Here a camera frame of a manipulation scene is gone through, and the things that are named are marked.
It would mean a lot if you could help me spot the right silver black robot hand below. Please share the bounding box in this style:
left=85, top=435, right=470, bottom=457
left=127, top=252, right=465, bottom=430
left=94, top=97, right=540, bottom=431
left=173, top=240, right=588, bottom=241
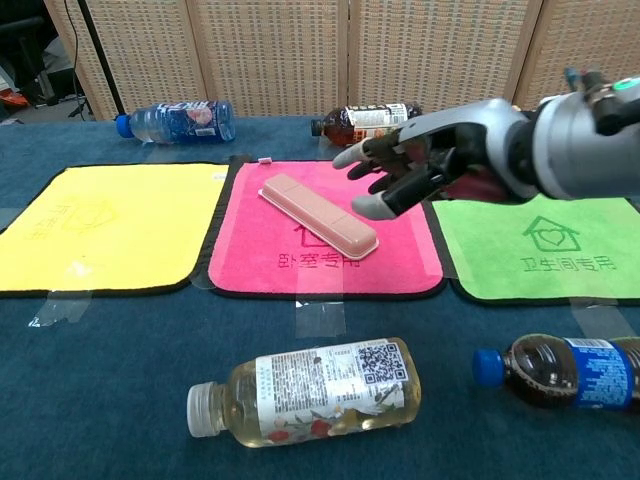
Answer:
left=332, top=98, right=531, bottom=221

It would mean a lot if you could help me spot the pink rectangular bar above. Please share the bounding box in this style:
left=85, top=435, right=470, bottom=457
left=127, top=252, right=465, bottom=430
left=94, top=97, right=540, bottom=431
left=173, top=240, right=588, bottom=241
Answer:
left=257, top=173, right=380, bottom=260

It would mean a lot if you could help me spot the green microfibre cloth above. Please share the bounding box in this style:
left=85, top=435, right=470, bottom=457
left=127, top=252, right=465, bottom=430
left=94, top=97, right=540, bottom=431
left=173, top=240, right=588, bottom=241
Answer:
left=428, top=195, right=640, bottom=306

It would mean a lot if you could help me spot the pink microfibre cloth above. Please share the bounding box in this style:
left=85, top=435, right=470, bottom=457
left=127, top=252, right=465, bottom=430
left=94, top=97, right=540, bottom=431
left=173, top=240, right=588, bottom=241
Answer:
left=207, top=159, right=448, bottom=300

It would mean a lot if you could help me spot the yellow microfibre cloth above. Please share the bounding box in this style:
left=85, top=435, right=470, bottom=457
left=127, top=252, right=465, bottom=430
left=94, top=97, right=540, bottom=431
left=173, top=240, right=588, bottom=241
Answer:
left=0, top=162, right=230, bottom=300

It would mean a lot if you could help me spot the brown tea bottle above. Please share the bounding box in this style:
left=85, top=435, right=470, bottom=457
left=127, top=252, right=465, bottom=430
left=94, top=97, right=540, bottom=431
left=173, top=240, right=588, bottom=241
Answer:
left=310, top=103, right=424, bottom=148

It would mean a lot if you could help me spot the woven folding screen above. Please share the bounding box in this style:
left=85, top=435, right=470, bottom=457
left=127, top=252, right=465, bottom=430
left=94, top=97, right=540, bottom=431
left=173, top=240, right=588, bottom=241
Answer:
left=43, top=0, right=640, bottom=121

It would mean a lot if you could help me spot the clear tape strip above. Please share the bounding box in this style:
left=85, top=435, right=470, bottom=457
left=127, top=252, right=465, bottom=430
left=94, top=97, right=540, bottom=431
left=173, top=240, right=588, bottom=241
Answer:
left=294, top=298, right=347, bottom=337
left=28, top=288, right=94, bottom=329
left=569, top=299, right=634, bottom=341

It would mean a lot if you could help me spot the cola bottle blue label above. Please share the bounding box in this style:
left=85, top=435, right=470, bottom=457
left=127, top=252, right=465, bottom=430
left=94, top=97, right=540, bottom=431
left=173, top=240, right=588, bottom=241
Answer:
left=472, top=333, right=640, bottom=411

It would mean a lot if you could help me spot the clear bottle blue label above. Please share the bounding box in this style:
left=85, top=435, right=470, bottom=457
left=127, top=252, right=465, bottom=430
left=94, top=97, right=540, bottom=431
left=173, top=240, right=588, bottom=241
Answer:
left=115, top=99, right=237, bottom=146

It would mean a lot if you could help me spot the pale yellow drink bottle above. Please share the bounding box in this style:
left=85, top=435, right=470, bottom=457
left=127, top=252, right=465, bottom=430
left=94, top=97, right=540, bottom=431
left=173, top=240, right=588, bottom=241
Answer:
left=186, top=337, right=423, bottom=449

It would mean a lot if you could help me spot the dark blue table cover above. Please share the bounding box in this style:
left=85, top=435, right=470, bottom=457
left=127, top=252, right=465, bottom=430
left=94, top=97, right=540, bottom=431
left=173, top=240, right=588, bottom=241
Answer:
left=0, top=107, right=640, bottom=480

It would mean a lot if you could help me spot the black office chair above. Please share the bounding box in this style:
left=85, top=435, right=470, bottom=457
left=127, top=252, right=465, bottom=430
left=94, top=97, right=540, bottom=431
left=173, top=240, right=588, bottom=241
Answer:
left=0, top=14, right=51, bottom=104

